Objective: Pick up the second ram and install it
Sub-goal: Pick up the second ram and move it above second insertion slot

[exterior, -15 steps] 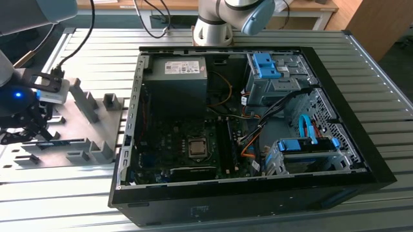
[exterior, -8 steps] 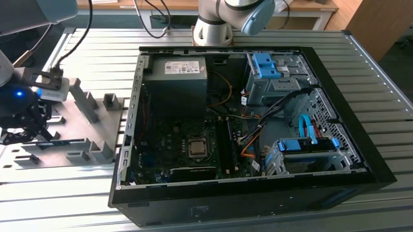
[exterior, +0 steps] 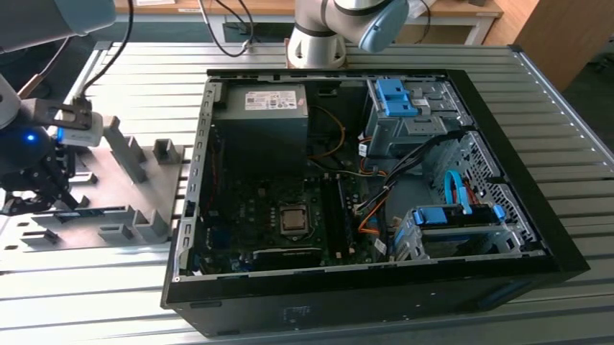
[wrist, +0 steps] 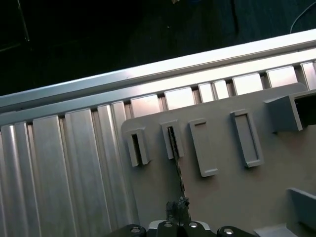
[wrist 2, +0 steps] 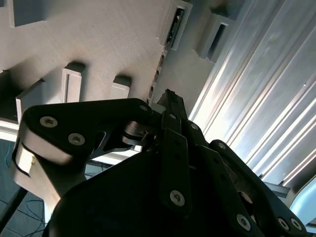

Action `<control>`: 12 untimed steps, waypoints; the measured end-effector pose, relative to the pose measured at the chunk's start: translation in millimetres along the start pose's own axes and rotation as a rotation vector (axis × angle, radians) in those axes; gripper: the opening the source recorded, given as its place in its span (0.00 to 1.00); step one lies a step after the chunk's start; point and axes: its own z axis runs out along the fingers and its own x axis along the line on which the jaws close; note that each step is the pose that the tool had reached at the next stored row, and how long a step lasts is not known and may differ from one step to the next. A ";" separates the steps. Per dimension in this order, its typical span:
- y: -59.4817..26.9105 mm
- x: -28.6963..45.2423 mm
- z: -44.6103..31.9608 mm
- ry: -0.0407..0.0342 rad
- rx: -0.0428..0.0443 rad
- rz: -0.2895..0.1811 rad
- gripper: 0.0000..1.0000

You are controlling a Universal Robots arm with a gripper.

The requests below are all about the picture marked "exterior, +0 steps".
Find silver CPU in socket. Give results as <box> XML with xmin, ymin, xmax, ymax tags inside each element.
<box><xmin>278</xmin><ymin>206</ymin><xmax>310</xmax><ymax>233</ymax></box>

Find black open PC case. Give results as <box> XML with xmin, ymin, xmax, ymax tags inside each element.
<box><xmin>158</xmin><ymin>68</ymin><xmax>591</xmax><ymax>339</ymax></box>

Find orange wires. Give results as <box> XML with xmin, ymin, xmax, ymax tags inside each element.
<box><xmin>356</xmin><ymin>201</ymin><xmax>385</xmax><ymax>237</ymax></box>

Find grey parts rack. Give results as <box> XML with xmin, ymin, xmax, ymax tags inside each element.
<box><xmin>0</xmin><ymin>117</ymin><xmax>192</xmax><ymax>254</ymax></box>

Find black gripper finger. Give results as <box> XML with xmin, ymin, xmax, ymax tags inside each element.
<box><xmin>0</xmin><ymin>190</ymin><xmax>51</xmax><ymax>217</ymax></box>
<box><xmin>39</xmin><ymin>154</ymin><xmax>79</xmax><ymax>211</ymax></box>

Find tall silver drive cage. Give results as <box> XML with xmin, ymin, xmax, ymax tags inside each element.
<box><xmin>364</xmin><ymin>78</ymin><xmax>476</xmax><ymax>161</ymax></box>

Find thin red wire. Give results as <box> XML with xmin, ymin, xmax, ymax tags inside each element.
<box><xmin>205</xmin><ymin>143</ymin><xmax>224</xmax><ymax>216</ymax></box>

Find wooden cabinet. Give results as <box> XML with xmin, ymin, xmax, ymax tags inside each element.
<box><xmin>515</xmin><ymin>0</ymin><xmax>614</xmax><ymax>93</ymax></box>

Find large blue disk carrier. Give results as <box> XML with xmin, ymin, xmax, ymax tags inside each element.
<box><xmin>374</xmin><ymin>78</ymin><xmax>419</xmax><ymax>118</ymax></box>

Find green motherboard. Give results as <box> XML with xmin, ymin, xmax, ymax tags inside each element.
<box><xmin>198</xmin><ymin>172</ymin><xmax>389</xmax><ymax>274</ymax></box>

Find black graphics card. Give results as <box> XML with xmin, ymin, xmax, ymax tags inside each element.
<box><xmin>250</xmin><ymin>246</ymin><xmax>322</xmax><ymax>271</ymax></box>

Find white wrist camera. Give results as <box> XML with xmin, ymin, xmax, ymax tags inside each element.
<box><xmin>53</xmin><ymin>111</ymin><xmax>108</xmax><ymax>147</ymax></box>

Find brown cable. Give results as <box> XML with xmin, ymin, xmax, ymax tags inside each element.
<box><xmin>17</xmin><ymin>73</ymin><xmax>47</xmax><ymax>98</ymax></box>

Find yellow wire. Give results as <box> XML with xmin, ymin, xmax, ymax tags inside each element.
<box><xmin>305</xmin><ymin>106</ymin><xmax>346</xmax><ymax>160</ymax></box>

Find low silver drive cage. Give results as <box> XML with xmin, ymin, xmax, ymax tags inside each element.
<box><xmin>388</xmin><ymin>204</ymin><xmax>531</xmax><ymax>262</ymax></box>

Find wooden desk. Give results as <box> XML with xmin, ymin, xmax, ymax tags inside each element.
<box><xmin>114</xmin><ymin>0</ymin><xmax>504</xmax><ymax>46</ymax></box>

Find black cable bundle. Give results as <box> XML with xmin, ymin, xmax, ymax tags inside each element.
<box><xmin>356</xmin><ymin>129</ymin><xmax>467</xmax><ymax>216</ymax></box>

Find black camera cable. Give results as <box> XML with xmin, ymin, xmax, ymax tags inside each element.
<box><xmin>71</xmin><ymin>0</ymin><xmax>136</xmax><ymax>106</ymax></box>

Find light blue data cable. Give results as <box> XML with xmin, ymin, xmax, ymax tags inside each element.
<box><xmin>443</xmin><ymin>168</ymin><xmax>475</xmax><ymax>216</ymax></box>

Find grey power supply unit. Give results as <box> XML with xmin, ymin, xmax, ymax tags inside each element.
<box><xmin>213</xmin><ymin>84</ymin><xmax>310</xmax><ymax>173</ymax></box>

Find black camera bracket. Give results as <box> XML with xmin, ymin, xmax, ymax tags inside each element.
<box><xmin>18</xmin><ymin>97</ymin><xmax>93</xmax><ymax>131</ymax></box>

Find small blue disk carrier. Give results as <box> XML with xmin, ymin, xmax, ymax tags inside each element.
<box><xmin>411</xmin><ymin>206</ymin><xmax>461</xmax><ymax>228</ymax></box>

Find black hanging cable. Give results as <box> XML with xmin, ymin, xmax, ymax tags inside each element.
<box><xmin>197</xmin><ymin>0</ymin><xmax>256</xmax><ymax>58</ymax></box>

